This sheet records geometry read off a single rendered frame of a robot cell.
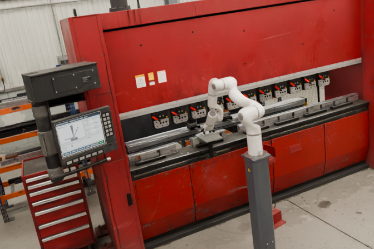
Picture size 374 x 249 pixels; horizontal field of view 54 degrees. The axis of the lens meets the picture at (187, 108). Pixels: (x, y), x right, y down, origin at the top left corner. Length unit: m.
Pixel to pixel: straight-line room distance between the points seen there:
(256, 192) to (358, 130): 2.08
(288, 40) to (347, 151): 1.59
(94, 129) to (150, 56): 0.93
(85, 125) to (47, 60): 4.59
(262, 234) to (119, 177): 1.33
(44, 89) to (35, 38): 4.60
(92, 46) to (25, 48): 4.29
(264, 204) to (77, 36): 2.06
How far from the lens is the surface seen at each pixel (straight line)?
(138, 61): 3.42
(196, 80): 3.63
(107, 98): 3.18
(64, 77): 2.80
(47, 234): 3.92
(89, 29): 3.11
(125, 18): 3.36
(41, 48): 7.35
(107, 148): 2.98
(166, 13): 3.47
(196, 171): 3.74
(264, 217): 3.33
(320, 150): 4.58
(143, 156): 3.62
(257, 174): 3.12
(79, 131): 2.87
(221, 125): 4.17
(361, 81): 4.97
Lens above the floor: 2.24
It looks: 15 degrees down
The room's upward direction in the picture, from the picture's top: 8 degrees counter-clockwise
